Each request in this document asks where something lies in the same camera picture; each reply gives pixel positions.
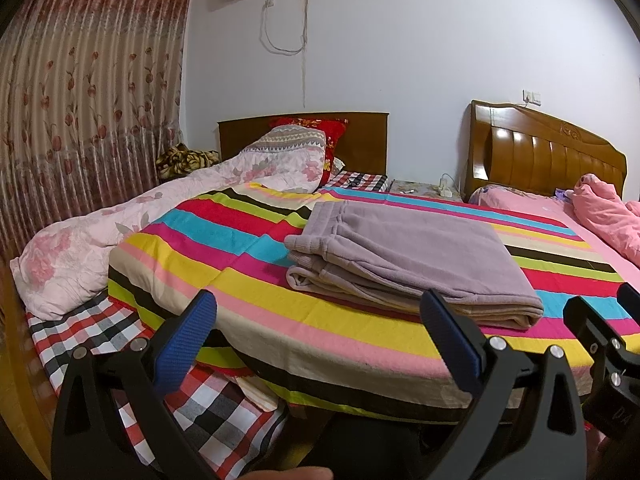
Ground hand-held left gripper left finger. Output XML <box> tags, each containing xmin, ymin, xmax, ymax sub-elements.
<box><xmin>50</xmin><ymin>289</ymin><xmax>223</xmax><ymax>480</ymax></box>

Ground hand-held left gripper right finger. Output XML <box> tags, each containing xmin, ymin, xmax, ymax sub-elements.
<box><xmin>419</xmin><ymin>287</ymin><xmax>587</xmax><ymax>480</ymax></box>

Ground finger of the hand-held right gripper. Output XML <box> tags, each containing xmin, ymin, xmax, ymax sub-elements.
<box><xmin>616</xmin><ymin>282</ymin><xmax>640</xmax><ymax>320</ymax></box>
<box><xmin>562</xmin><ymin>296</ymin><xmax>627</xmax><ymax>362</ymax></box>

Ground purple pants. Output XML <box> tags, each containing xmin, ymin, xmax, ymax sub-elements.
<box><xmin>284</xmin><ymin>200</ymin><xmax>545</xmax><ymax>332</ymax></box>

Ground person's left hand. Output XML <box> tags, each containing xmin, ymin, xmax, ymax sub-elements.
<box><xmin>244</xmin><ymin>466</ymin><xmax>335</xmax><ymax>480</ymax></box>

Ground plaid bed sheet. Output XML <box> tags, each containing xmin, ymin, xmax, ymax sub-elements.
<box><xmin>25</xmin><ymin>170</ymin><xmax>391</xmax><ymax>480</ymax></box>

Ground striped colourful blanket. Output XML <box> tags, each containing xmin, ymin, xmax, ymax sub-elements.
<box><xmin>107</xmin><ymin>182</ymin><xmax>640</xmax><ymax>425</ymax></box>

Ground pink bed sheet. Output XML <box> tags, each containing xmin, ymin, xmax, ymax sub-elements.
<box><xmin>467</xmin><ymin>185</ymin><xmax>640</xmax><ymax>283</ymax></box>

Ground pink floral quilt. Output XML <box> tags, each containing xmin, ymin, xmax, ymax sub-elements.
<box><xmin>10</xmin><ymin>126</ymin><xmax>328</xmax><ymax>322</ymax></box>

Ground pink floral pillow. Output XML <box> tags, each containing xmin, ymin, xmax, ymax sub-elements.
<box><xmin>467</xmin><ymin>185</ymin><xmax>502</xmax><ymax>207</ymax></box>

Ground nightstand with floral cover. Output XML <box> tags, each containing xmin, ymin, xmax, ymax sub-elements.
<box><xmin>389</xmin><ymin>178</ymin><xmax>467</xmax><ymax>204</ymax></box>

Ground glossy wooden headboard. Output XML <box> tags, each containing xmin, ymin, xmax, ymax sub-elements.
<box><xmin>464</xmin><ymin>100</ymin><xmax>628</xmax><ymax>204</ymax></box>

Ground tiger print blanket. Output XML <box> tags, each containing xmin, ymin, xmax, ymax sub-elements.
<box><xmin>155</xmin><ymin>143</ymin><xmax>222</xmax><ymax>181</ymax></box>

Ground dark wooden headboard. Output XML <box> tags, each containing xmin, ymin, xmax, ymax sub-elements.
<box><xmin>217</xmin><ymin>112</ymin><xmax>390</xmax><ymax>177</ymax></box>

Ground red pillow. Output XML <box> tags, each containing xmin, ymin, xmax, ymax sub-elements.
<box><xmin>269</xmin><ymin>116</ymin><xmax>350</xmax><ymax>187</ymax></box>

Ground floral curtain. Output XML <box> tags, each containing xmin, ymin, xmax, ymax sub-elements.
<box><xmin>0</xmin><ymin>0</ymin><xmax>196</xmax><ymax>263</ymax></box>

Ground white air conditioner cable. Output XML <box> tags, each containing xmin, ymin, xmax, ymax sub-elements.
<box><xmin>259</xmin><ymin>0</ymin><xmax>310</xmax><ymax>114</ymax></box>

